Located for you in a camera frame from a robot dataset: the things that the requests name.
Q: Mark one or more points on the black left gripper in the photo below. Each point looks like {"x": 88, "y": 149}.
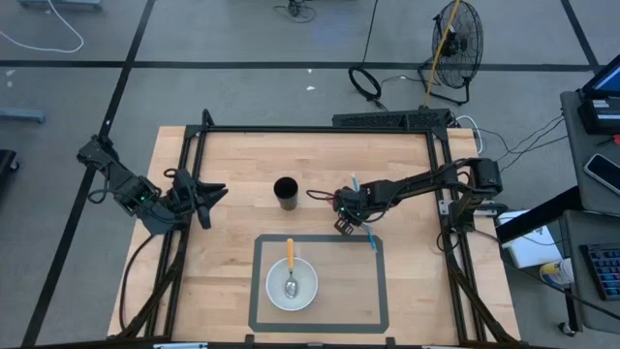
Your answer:
{"x": 184, "y": 194}

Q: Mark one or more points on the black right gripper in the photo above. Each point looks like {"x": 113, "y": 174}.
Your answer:
{"x": 356, "y": 203}

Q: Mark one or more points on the blue drinking straw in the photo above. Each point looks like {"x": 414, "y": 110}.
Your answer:
{"x": 371, "y": 240}

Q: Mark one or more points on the black plastic cup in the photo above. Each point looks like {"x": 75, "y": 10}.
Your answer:
{"x": 286, "y": 194}

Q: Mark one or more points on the white ceramic bowl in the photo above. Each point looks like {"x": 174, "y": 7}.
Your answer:
{"x": 305, "y": 295}

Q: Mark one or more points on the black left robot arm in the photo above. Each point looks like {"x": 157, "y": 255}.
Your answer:
{"x": 126, "y": 186}

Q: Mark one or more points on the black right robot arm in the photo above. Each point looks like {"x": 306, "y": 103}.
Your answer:
{"x": 436, "y": 181}

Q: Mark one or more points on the brown mat with grey border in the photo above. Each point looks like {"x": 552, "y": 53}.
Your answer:
{"x": 349, "y": 291}

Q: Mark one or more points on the white paper box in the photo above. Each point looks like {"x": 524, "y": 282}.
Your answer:
{"x": 530, "y": 242}

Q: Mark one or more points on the black floor fan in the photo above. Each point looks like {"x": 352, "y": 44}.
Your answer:
{"x": 457, "y": 43}

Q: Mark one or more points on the grey side table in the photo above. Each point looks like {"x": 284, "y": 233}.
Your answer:
{"x": 581, "y": 194}

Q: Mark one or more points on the backlit keyboard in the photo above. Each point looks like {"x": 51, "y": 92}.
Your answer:
{"x": 603, "y": 271}

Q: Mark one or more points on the smartphone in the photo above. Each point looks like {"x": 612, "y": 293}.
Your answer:
{"x": 603, "y": 173}

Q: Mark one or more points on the black laptop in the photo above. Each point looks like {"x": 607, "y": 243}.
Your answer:
{"x": 600, "y": 102}

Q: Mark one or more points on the black aluminium table frame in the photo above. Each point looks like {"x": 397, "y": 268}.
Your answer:
{"x": 315, "y": 129}

